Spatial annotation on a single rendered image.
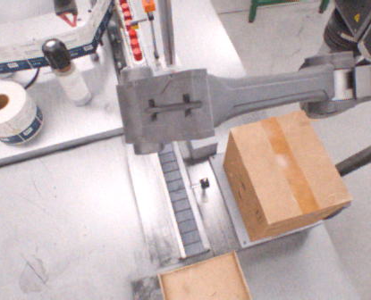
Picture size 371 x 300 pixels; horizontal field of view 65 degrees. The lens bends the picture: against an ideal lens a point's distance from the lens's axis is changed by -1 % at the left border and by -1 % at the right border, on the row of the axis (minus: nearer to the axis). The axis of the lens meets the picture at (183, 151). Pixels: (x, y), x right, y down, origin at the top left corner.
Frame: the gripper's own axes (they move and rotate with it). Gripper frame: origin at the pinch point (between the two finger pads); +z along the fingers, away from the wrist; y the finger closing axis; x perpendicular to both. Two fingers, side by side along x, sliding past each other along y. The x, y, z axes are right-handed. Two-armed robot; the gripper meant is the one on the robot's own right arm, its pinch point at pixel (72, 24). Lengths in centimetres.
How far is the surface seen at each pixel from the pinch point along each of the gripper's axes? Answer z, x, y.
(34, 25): 32, -25, -48
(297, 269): 35, 50, 94
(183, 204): 31, 20, 63
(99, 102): 31.3, -0.7, 10.1
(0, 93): 17.5, -34.2, 5.7
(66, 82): 16.7, -9.3, 9.1
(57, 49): 2.3, -7.0, 7.6
